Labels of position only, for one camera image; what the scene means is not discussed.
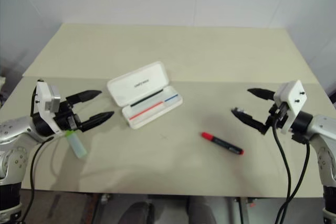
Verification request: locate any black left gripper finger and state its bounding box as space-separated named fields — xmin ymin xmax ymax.
xmin=78 ymin=111 xmax=116 ymax=133
xmin=65 ymin=90 xmax=103 ymax=108

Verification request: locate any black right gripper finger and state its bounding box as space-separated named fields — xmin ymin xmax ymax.
xmin=230 ymin=106 xmax=269 ymax=136
xmin=247 ymin=88 xmax=277 ymax=101

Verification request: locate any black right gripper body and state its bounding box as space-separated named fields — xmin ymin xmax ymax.
xmin=265 ymin=100 xmax=290 ymax=130

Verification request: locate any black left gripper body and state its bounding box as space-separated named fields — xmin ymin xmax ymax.
xmin=54 ymin=99 xmax=85 ymax=132

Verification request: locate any white open pencil case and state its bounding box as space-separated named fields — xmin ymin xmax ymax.
xmin=106 ymin=60 xmax=184 ymax=131

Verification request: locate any white bottle with green cap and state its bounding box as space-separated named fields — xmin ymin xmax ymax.
xmin=65 ymin=129 xmax=88 ymax=159

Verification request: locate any red and black marker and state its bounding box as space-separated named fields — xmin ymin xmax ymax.
xmin=201 ymin=131 xmax=245 ymax=156

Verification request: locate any red pen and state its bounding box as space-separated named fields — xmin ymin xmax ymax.
xmin=129 ymin=101 xmax=164 ymax=121

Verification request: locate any black pen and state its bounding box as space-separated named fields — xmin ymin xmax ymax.
xmin=130 ymin=89 xmax=164 ymax=108

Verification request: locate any blue pen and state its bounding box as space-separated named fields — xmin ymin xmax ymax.
xmin=164 ymin=93 xmax=180 ymax=103

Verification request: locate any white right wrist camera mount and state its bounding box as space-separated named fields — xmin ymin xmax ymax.
xmin=272 ymin=79 xmax=308 ymax=134

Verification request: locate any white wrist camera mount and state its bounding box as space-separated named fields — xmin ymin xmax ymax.
xmin=272 ymin=79 xmax=308 ymax=134
xmin=35 ymin=79 xmax=63 ymax=133

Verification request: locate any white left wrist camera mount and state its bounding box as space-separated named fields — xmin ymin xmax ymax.
xmin=35 ymin=79 xmax=63 ymax=133

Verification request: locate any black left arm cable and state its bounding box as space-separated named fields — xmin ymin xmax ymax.
xmin=22 ymin=84 xmax=60 ymax=224

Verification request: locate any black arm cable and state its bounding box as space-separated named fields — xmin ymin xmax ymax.
xmin=271 ymin=118 xmax=312 ymax=224
xmin=22 ymin=84 xmax=60 ymax=224

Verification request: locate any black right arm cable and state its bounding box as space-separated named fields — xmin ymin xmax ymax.
xmin=271 ymin=118 xmax=312 ymax=224

